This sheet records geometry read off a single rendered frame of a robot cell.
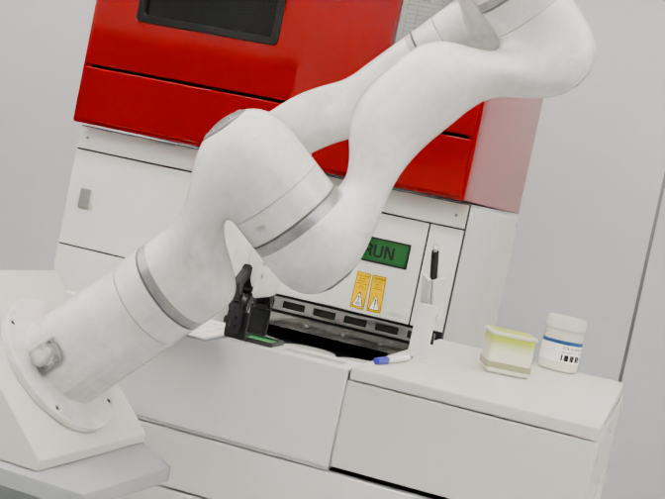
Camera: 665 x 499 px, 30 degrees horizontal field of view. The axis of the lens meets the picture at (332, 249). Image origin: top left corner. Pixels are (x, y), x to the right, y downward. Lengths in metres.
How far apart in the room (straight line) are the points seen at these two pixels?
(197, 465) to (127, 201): 0.85
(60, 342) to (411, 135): 0.48
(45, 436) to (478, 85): 0.65
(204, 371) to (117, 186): 0.82
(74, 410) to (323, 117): 0.51
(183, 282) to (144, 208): 1.07
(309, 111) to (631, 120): 2.20
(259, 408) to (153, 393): 0.16
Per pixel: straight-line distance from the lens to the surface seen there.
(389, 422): 1.72
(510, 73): 1.50
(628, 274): 3.77
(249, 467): 1.79
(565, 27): 1.53
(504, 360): 1.99
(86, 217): 2.57
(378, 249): 2.35
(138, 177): 2.52
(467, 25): 1.65
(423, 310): 1.97
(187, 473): 1.82
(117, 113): 2.50
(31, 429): 1.48
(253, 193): 1.40
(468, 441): 1.70
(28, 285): 1.66
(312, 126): 1.68
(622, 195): 3.77
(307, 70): 2.36
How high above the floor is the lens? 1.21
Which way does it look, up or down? 3 degrees down
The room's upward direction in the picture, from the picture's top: 12 degrees clockwise
